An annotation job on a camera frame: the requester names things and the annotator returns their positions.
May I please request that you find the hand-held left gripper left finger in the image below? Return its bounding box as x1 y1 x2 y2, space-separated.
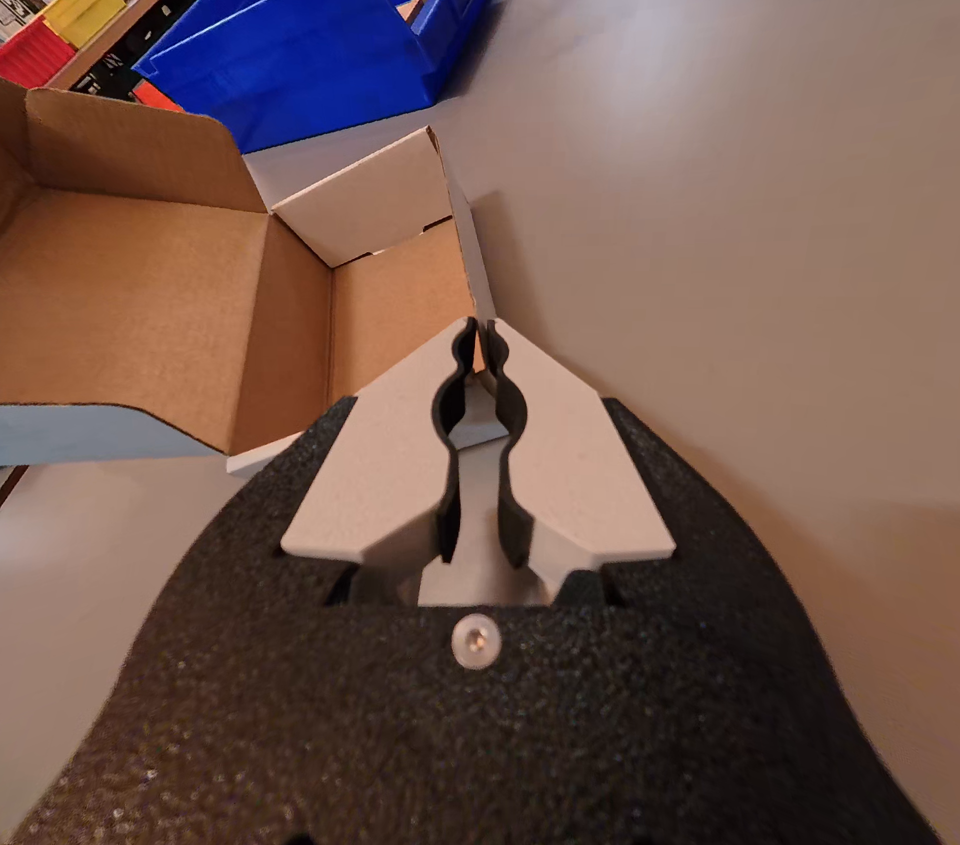
279 316 481 606

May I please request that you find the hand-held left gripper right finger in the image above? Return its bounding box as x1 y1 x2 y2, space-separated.
483 316 676 606

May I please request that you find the blue plastic bin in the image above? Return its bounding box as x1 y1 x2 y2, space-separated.
133 0 505 155

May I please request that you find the white cardboard mailer box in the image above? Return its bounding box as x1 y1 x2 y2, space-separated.
0 78 511 479

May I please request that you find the grey desk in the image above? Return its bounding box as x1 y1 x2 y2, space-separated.
0 0 960 845

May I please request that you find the orange traffic cone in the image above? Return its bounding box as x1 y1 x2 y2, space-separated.
133 81 185 113

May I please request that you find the yellow plastic bin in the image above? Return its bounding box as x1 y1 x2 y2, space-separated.
43 0 127 47

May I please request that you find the white printed carton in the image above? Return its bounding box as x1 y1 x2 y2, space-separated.
0 0 46 36

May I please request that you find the red plastic bin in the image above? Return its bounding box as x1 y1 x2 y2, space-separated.
0 16 76 89

